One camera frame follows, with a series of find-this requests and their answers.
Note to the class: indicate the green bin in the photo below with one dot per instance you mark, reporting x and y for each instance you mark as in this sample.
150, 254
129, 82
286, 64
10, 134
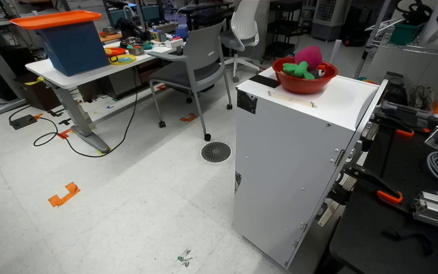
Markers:
406, 32

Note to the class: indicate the red white small toy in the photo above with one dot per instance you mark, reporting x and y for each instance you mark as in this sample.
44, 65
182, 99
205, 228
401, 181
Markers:
321, 70

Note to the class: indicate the black office chair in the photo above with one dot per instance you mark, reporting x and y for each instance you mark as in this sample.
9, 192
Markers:
204, 12

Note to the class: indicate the white desk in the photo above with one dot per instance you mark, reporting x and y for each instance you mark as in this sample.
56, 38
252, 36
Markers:
61, 76

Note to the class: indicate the orange bracket-shaped floor tape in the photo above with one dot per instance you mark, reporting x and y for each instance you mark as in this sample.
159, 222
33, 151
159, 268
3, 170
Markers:
56, 199

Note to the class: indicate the small orange floor tape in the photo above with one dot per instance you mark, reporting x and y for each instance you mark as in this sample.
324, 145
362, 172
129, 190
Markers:
188, 117

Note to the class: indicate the red plastic bowl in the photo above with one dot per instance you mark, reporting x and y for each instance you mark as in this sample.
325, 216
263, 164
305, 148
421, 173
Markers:
302, 85

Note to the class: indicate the orange bin lid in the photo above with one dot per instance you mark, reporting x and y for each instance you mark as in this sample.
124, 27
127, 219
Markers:
56, 18

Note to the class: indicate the blue storage bin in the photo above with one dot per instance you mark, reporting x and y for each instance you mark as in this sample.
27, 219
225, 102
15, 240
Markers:
74, 50

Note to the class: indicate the round floor drain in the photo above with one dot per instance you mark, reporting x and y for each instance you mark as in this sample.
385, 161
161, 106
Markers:
216, 152

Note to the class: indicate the green plush toy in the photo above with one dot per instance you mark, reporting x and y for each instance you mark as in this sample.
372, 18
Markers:
295, 68

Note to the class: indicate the grey office chair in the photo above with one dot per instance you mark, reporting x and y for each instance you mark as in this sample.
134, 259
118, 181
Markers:
204, 50

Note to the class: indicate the white toy kitchen cabinet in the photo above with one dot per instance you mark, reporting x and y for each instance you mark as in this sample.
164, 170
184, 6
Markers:
284, 167

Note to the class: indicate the black pegboard table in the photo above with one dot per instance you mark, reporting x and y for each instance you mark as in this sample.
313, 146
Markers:
380, 243

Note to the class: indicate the black power brick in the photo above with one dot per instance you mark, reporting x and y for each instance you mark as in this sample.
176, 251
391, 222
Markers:
23, 122

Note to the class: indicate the white office chair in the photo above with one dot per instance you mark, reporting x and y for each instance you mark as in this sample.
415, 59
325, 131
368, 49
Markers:
243, 24

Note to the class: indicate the purple fluffy ball toy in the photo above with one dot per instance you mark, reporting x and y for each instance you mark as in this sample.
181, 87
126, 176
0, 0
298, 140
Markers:
308, 55

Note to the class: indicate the aluminium extrusion bar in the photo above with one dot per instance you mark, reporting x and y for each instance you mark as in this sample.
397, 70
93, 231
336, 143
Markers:
436, 207

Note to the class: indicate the black card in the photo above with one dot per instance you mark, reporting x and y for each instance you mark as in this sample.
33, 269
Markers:
264, 81

